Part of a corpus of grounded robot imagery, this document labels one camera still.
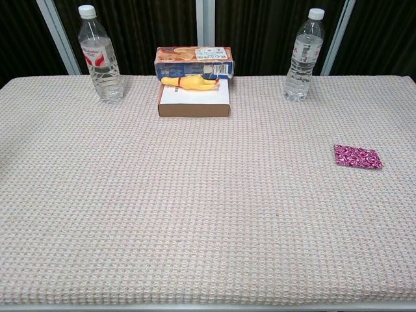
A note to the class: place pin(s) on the orange blue snack box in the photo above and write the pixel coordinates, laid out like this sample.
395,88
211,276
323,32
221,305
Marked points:
182,61

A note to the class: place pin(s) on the dark brown pleated curtain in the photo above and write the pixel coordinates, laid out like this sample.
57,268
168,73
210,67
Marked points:
22,42
380,42
139,26
260,32

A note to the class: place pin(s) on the pink woven tablecloth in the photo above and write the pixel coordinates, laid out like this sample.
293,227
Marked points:
195,211

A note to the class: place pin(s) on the pink patterned packet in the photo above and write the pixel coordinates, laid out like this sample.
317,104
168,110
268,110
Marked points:
357,156

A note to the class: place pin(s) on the clear bottle with white label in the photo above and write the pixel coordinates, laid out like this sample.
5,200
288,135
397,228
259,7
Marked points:
302,65

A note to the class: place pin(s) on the yellow rubber chicken toy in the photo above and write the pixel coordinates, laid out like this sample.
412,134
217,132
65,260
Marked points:
191,83

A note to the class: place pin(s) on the clear bottle with red label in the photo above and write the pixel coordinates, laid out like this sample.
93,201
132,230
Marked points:
104,74

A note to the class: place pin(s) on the grey metal frame post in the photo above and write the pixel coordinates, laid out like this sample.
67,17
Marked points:
204,22
60,42
338,35

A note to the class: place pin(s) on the flat white brown box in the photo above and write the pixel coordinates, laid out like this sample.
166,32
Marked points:
195,105

